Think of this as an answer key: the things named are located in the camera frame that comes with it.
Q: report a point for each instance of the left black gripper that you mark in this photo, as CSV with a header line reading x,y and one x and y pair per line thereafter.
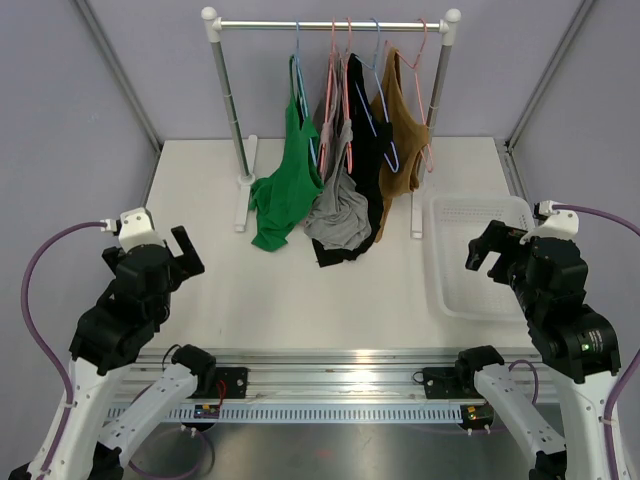
x,y
192,264

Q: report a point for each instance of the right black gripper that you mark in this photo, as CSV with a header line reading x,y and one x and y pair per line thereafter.
x,y
499,237

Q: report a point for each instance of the green tank top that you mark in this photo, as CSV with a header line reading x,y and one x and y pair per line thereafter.
x,y
284,199

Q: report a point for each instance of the grey tank top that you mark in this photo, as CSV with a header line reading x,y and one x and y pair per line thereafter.
x,y
338,217

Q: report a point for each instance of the light blue hanger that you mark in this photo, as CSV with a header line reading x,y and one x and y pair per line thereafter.
x,y
300,75

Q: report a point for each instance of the pink tank top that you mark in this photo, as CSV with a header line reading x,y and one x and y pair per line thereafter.
x,y
319,112

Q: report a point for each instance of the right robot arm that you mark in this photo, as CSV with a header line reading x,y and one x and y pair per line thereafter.
x,y
578,346

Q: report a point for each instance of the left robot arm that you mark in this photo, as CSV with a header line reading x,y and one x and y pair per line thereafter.
x,y
81,443

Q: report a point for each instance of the black tank top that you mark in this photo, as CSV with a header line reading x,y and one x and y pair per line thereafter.
x,y
369,146

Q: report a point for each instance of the brown tank top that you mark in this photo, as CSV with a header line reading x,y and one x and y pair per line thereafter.
x,y
409,137

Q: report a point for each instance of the white and metal clothes rack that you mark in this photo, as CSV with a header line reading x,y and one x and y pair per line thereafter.
x,y
246,147

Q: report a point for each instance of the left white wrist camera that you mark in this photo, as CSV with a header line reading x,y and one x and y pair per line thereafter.
x,y
134,228

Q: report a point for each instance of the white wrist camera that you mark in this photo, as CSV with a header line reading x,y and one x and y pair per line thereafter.
x,y
555,221
134,228

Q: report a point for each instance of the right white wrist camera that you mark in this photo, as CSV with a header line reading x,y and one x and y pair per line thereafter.
x,y
555,221

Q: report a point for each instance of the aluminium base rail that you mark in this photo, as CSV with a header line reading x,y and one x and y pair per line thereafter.
x,y
330,376

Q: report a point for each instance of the white slotted cable duct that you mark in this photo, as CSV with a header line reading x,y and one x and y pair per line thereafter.
x,y
273,413

